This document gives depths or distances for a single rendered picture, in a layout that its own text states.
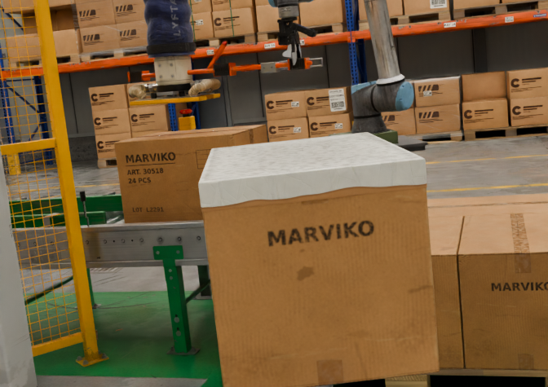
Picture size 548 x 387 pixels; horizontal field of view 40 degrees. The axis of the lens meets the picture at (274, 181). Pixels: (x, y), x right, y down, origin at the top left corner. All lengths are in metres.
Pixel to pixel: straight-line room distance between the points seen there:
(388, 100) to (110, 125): 8.02
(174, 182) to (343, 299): 2.11
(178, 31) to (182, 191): 0.72
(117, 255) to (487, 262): 1.65
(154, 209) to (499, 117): 7.51
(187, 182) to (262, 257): 2.05
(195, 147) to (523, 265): 1.51
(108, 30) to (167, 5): 8.03
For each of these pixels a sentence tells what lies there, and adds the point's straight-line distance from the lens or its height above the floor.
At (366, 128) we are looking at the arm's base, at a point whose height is 0.84.
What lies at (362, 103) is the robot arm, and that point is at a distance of 4.09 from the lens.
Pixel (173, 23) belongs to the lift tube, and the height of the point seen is 1.45.
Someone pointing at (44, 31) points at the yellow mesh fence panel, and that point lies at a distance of 3.36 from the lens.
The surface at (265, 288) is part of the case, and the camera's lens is 1.37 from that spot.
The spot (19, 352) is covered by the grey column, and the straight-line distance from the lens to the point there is 2.98.
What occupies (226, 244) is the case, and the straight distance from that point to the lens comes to 1.35.
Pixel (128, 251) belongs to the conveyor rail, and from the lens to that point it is 3.41.
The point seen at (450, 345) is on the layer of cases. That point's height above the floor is 0.23.
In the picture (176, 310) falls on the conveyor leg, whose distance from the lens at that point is 3.40.
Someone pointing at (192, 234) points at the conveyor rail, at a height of 0.54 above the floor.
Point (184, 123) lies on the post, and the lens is 4.08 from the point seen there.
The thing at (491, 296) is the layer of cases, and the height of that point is 0.40.
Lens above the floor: 1.20
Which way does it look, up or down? 8 degrees down
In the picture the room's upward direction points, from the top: 6 degrees counter-clockwise
